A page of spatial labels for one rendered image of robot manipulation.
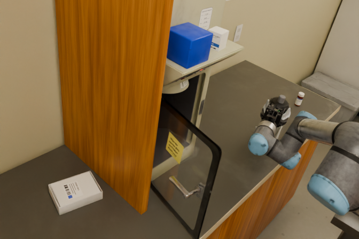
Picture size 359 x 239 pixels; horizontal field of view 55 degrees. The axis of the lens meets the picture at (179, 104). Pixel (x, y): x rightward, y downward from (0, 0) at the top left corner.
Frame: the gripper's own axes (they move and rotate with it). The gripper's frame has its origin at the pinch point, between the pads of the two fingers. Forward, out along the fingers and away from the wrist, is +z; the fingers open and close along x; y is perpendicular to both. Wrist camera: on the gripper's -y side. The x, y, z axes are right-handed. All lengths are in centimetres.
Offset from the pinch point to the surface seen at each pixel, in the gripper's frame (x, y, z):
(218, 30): 23, 43, -39
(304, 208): -38, -114, 69
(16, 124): 82, -3, -72
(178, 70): 25, 37, -61
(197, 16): 30, 46, -42
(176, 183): 15, 7, -72
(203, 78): 28.3, 17.9, -27.6
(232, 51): 17, 37, -38
